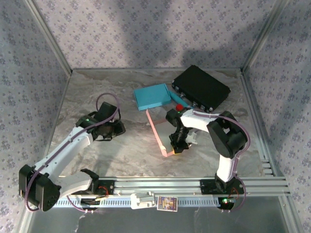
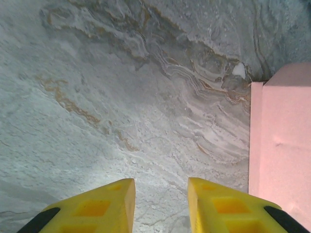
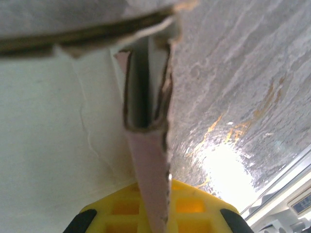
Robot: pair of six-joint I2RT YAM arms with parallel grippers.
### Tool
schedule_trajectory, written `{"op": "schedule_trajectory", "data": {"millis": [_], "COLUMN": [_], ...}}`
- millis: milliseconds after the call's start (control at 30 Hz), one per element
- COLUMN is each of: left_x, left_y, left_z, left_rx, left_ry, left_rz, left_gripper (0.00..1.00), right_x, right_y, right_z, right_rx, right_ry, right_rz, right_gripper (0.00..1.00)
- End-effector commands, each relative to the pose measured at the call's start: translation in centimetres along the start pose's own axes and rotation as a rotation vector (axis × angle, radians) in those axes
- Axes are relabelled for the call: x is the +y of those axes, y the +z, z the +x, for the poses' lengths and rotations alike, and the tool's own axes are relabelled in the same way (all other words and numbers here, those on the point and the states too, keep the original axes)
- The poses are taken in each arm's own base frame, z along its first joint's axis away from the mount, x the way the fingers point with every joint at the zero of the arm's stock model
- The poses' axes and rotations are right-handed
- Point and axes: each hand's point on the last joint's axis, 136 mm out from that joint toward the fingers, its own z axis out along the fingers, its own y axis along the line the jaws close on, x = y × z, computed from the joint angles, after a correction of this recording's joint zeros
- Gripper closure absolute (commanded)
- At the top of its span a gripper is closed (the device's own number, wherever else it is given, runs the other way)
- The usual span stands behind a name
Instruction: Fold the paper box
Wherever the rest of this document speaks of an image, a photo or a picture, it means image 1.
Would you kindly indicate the pink paper box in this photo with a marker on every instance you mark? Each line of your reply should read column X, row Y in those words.
column 156, row 132

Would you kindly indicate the blue paper box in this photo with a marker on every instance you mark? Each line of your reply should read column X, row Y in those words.
column 151, row 97

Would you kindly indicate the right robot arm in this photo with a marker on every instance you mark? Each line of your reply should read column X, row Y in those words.
column 194, row 119

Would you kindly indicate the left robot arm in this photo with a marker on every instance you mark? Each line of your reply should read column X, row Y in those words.
column 73, row 143

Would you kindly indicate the red block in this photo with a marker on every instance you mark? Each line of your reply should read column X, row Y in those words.
column 179, row 107

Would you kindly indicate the teal marker pen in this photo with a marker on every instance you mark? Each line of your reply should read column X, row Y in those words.
column 176, row 97

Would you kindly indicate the printed picture card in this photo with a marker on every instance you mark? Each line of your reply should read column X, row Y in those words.
column 167, row 203

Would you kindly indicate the black flat case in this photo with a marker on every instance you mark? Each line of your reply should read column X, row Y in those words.
column 201, row 85

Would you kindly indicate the black round controller board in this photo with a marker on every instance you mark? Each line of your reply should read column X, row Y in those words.
column 227, row 202

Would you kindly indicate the aluminium mounting rail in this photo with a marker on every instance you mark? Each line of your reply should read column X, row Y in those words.
column 158, row 185

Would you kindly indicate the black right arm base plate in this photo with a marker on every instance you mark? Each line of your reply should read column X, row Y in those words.
column 206, row 187

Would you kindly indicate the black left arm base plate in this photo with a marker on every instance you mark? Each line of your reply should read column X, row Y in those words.
column 108, row 188

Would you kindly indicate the white plastic bracket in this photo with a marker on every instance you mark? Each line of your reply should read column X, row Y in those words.
column 141, row 201

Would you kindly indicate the aluminium corner post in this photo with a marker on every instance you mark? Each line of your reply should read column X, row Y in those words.
column 262, row 36
column 48, row 36

